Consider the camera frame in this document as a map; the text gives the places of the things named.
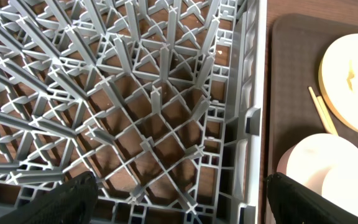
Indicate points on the yellow round plate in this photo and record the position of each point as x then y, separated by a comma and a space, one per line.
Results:
338, 79

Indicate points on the grey plastic dish rack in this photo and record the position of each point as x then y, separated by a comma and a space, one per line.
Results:
161, 101

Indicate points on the lower wooden chopstick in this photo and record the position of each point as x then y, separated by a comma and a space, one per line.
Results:
326, 113

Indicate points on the pink-rimmed white bowl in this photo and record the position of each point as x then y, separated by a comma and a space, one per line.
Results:
326, 164

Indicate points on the brown serving tray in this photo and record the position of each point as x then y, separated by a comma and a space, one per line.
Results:
298, 45

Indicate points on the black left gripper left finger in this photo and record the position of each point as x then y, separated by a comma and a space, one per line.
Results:
72, 202

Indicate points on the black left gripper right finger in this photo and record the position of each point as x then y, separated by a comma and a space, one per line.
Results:
293, 203

